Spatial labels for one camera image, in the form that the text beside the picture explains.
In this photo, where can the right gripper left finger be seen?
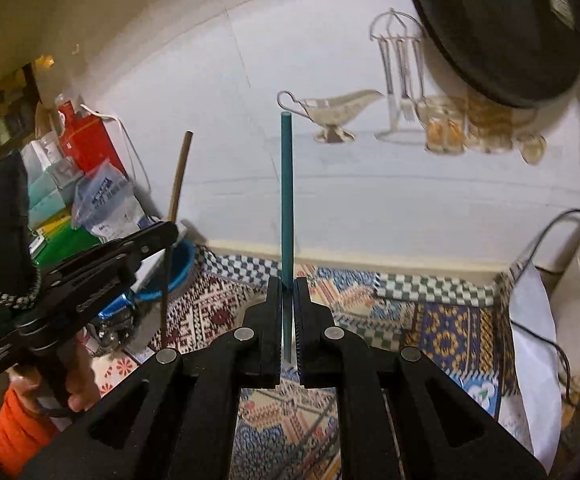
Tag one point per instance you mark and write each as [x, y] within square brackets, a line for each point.
[174, 417]

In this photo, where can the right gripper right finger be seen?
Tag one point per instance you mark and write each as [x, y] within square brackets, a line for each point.
[400, 415]

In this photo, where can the brown chopstick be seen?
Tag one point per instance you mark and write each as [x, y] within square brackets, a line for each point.
[171, 217]

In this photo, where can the teal chopstick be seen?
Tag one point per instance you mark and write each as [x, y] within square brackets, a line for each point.
[287, 231]

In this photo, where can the orange sleeve forearm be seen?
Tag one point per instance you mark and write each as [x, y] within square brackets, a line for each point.
[22, 435]

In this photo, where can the green box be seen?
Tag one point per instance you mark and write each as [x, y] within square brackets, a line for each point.
[64, 243]

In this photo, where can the patterned patchwork mat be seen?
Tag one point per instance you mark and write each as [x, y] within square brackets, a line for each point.
[399, 416]

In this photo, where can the plastic bag of salt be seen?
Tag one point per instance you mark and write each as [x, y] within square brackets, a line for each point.
[105, 204]

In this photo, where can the teal tissue box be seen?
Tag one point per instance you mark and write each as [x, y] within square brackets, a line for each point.
[52, 180]

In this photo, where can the blue plastic basin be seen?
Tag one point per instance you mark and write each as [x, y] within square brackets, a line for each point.
[150, 276]

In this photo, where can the red box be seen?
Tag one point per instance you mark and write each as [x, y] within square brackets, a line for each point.
[86, 140]

